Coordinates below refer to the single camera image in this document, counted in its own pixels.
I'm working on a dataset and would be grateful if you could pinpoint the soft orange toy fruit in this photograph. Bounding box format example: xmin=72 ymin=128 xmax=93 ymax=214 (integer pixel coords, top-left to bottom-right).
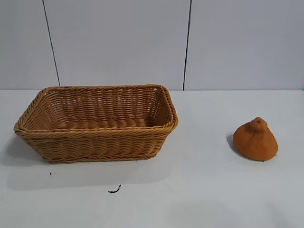
xmin=232 ymin=116 xmax=279 ymax=163

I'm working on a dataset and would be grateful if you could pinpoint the brown woven wicker basket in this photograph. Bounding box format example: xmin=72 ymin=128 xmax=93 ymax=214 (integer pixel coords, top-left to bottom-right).
xmin=13 ymin=83 xmax=179 ymax=164

